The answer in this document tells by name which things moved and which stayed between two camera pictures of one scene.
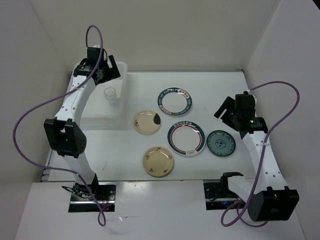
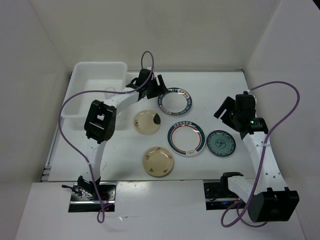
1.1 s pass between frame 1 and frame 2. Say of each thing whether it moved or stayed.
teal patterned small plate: stayed
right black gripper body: stayed
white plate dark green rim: stayed
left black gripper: moved
